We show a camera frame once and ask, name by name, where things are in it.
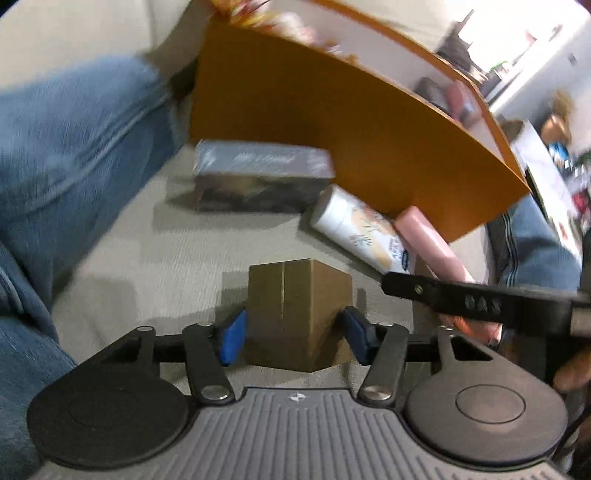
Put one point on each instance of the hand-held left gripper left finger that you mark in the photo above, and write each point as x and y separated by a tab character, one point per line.
233	337

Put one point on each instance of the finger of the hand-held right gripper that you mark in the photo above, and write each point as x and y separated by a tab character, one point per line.
461	300

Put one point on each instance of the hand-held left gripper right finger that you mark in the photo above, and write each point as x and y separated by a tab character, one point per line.
355	337

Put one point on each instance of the small brown cardboard box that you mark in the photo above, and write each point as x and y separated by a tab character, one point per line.
295	314

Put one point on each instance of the pink tube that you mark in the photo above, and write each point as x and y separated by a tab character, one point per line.
429	240

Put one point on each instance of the pink wallet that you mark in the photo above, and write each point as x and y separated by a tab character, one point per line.
456	100

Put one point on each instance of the orange cardboard box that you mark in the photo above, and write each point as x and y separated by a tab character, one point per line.
323	129

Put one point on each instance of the pink fluffy peach plush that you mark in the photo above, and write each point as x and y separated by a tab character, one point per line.
300	27

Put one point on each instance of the yellow feather toy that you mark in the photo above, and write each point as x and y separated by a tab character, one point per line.
240	11

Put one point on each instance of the person's right hand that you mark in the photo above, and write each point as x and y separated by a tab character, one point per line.
572	374

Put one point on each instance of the person's right leg in jeans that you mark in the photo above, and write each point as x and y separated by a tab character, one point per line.
531	244

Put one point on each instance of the person's leg in jeans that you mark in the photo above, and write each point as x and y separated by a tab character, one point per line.
69	161
531	244

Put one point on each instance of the beige sofa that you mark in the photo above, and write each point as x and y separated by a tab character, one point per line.
184	258

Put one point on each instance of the white printed tube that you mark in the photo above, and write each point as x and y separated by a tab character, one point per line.
364	230

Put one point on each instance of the white furniture panel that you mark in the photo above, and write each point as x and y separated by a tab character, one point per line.
545	175

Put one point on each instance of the dark card box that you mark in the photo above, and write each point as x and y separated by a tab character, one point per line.
263	175

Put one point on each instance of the person's left leg in jeans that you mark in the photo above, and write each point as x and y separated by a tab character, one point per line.
69	161

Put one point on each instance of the black padded jacket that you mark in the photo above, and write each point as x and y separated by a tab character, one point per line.
461	50

